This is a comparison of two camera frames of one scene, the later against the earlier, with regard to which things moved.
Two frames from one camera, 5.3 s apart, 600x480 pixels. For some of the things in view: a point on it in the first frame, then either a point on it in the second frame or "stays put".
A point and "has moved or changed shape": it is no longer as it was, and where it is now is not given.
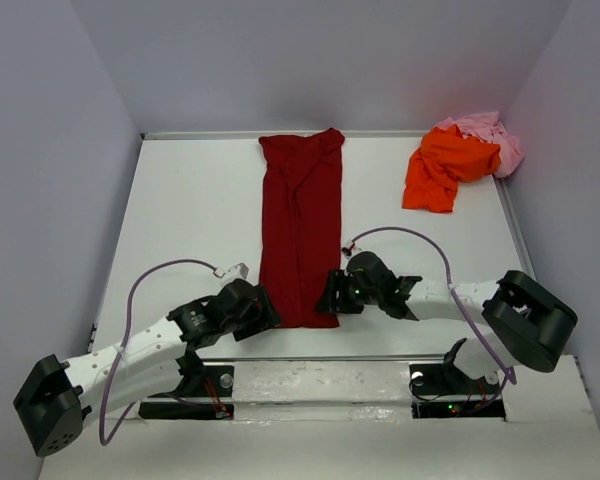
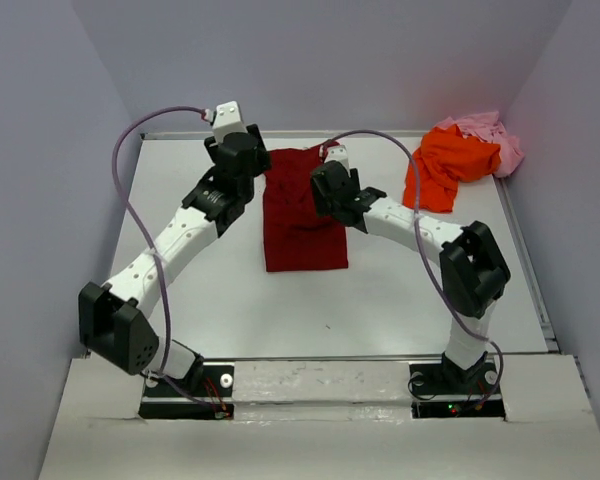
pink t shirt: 486,126 stays put
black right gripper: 337,281 to 321,203
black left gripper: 262,318 to 263,160
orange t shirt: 443,161 stays put
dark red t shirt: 300,225 has moved or changed shape
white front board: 353,420 stays put
